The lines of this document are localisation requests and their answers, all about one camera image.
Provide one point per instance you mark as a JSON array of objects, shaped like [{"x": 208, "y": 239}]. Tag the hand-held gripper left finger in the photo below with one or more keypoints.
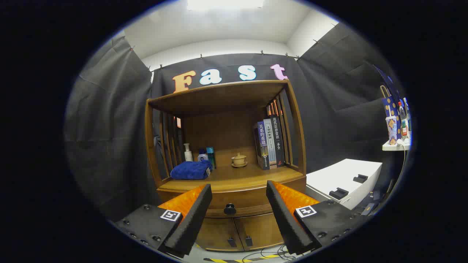
[{"x": 190, "y": 219}]

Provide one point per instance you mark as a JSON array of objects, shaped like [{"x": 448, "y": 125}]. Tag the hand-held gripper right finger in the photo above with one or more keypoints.
[{"x": 287, "y": 219}]

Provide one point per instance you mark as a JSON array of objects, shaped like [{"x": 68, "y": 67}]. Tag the black drawer knob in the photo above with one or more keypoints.
[{"x": 229, "y": 209}]

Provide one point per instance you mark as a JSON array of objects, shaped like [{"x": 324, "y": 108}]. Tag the wooden drawer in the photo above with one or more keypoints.
[{"x": 241, "y": 199}]

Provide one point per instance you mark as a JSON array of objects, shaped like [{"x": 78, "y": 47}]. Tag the wooden cabinet door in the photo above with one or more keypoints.
[
  {"x": 215, "y": 233},
  {"x": 265, "y": 230}
]

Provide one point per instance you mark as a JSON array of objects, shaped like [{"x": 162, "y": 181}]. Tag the wooden countertop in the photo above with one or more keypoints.
[{"x": 237, "y": 177}]

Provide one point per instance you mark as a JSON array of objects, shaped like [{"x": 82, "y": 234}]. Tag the wooden cabinet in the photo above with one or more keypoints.
[{"x": 219, "y": 96}]

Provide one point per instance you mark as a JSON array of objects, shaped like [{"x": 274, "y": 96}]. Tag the blue folded towel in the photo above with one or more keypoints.
[{"x": 190, "y": 170}]

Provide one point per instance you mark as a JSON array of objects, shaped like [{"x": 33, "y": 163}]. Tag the yellow black hazard tape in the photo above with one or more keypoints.
[{"x": 219, "y": 260}]

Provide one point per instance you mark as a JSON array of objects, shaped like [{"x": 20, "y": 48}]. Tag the white bottle with blue cap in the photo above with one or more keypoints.
[{"x": 202, "y": 157}]

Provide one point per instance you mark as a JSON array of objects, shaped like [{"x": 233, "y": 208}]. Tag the white pump bottle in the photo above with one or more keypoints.
[{"x": 188, "y": 155}]

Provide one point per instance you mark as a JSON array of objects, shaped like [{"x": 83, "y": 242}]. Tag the teal bottle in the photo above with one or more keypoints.
[{"x": 211, "y": 155}]

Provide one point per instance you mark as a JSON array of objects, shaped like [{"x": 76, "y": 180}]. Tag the pale-spine book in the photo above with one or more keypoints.
[{"x": 271, "y": 146}]

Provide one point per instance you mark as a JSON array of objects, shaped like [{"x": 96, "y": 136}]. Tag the lidded ceramic teacup with saucer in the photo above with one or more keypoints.
[{"x": 239, "y": 160}]

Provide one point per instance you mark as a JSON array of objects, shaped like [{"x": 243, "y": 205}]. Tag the blue-spine book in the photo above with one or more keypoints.
[{"x": 262, "y": 146}]

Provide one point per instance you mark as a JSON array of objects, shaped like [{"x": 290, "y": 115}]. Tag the black-spine book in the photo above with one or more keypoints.
[{"x": 278, "y": 138}]

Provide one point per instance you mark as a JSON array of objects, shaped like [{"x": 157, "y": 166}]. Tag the dark floor equipment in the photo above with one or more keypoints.
[{"x": 369, "y": 204}]

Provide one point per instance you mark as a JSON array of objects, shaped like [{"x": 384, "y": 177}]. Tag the black backdrop cloth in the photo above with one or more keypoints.
[{"x": 109, "y": 128}]

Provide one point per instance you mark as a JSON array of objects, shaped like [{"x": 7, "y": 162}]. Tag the patterned paper cup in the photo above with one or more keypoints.
[{"x": 392, "y": 128}]

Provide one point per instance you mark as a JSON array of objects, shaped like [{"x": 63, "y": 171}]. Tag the clear bottle with red label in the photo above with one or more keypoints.
[{"x": 403, "y": 124}]

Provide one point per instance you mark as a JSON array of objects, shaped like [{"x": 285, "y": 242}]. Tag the blue dotted gift bag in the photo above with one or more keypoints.
[{"x": 389, "y": 106}]

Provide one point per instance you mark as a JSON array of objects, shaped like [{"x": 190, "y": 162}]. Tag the ceiling light panel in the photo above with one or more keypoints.
[{"x": 225, "y": 3}]

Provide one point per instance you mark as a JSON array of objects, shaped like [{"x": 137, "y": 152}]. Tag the white wall shelf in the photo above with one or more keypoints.
[{"x": 393, "y": 147}]

